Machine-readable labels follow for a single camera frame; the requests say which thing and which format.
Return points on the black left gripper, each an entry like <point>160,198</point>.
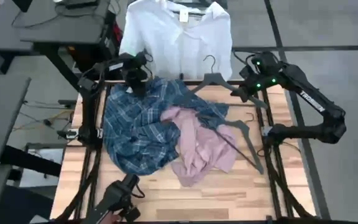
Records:
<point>137,74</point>

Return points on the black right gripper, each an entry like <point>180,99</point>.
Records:
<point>255,82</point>

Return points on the blue plaid shirt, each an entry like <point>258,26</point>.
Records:
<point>135,130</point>

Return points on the white shirt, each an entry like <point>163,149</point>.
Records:
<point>176,46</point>

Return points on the pink shirt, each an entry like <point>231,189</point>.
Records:
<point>200,146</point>

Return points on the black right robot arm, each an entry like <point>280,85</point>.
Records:
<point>334,124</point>

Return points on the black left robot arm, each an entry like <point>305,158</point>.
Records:
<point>90,109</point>

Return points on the red object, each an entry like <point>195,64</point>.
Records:
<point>117,32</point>

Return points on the white power strip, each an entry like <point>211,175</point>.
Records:
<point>70,134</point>

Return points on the dark grey desk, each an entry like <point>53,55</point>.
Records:
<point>2,34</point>
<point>67,28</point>
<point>2,109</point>

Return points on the black flat device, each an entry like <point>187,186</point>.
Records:
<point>79,3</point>

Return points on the person's hand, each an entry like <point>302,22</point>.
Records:
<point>109,219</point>

